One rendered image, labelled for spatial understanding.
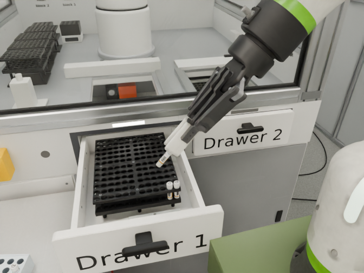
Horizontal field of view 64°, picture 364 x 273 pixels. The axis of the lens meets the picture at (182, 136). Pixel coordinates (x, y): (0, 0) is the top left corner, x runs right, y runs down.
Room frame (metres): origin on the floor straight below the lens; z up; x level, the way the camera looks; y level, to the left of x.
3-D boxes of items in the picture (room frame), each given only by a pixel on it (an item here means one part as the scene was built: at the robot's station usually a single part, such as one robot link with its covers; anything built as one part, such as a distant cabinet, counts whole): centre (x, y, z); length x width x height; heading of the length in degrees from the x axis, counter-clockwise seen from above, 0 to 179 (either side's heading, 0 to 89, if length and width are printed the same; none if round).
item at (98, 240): (0.34, 0.07, 0.87); 0.29 x 0.02 x 0.11; 102
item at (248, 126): (0.67, -0.18, 0.91); 0.07 x 0.04 x 0.01; 102
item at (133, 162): (0.53, 0.11, 0.87); 0.22 x 0.18 x 0.06; 12
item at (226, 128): (0.70, -0.17, 0.87); 0.29 x 0.02 x 0.11; 102
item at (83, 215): (0.54, 0.11, 0.86); 0.40 x 0.26 x 0.06; 12
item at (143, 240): (0.31, 0.06, 0.91); 0.07 x 0.04 x 0.01; 102
